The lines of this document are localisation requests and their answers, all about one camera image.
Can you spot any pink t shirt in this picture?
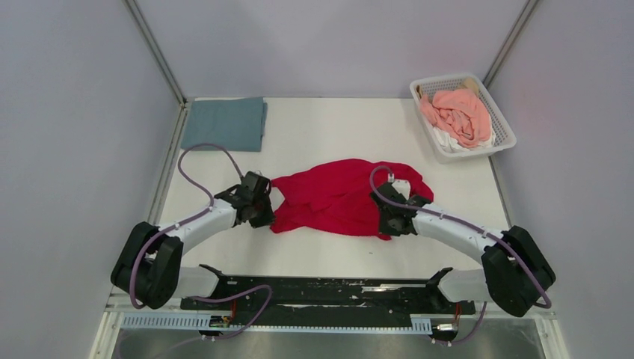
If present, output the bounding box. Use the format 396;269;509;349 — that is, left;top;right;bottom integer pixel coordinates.
419;89;491;147

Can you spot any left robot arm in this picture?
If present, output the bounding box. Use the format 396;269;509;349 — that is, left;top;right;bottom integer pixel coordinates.
110;171;274;310

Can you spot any white t shirt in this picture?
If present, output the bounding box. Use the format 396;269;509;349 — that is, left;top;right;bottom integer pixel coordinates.
433;127;496;153

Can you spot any red t shirt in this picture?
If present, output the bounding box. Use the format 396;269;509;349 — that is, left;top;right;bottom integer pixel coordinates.
270;159;434;241

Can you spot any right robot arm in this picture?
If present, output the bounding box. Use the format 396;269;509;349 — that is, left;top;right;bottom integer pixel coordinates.
370;191;556;317

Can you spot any folded blue t shirt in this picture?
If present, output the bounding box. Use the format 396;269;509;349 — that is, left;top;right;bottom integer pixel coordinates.
181;97;268;152

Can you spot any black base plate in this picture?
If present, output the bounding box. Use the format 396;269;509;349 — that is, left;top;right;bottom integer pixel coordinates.
180;274;476;328

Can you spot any white plastic laundry basket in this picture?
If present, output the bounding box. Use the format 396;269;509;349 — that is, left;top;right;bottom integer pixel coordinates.
410;73;517;163

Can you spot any white slotted cable duct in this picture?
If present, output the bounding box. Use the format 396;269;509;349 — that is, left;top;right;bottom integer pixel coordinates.
121;313;433;335

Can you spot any beige garment in basket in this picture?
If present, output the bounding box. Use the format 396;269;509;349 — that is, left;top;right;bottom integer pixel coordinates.
410;75;482;99

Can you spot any aluminium frame rail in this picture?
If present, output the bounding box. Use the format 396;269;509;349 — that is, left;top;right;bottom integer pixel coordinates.
96;280;570;359

